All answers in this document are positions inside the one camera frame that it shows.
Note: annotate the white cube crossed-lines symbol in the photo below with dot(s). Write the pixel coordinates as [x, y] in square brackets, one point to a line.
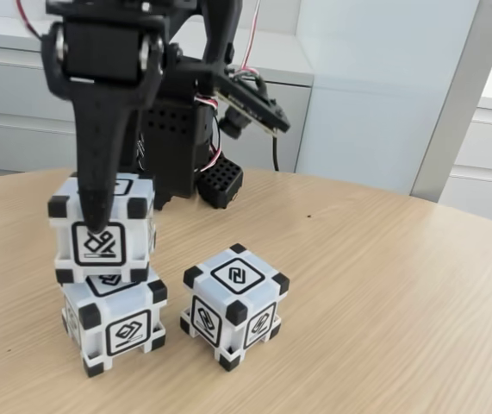
[99, 254]

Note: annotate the white cube N-shaped symbol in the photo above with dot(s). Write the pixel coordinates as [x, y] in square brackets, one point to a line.
[234, 274]

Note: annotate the white low cabinet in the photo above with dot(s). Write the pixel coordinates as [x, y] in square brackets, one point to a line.
[13, 108]

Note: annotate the white cube stacked-squares symbol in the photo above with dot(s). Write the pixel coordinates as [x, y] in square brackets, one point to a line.
[116, 310]

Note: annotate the white drawer unit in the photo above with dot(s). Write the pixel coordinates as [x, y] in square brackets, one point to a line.
[487, 142]

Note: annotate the camera module on black mount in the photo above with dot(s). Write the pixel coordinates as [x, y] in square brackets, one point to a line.
[250, 103]

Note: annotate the grey metal post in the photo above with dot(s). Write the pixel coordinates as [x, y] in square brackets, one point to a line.
[452, 108]

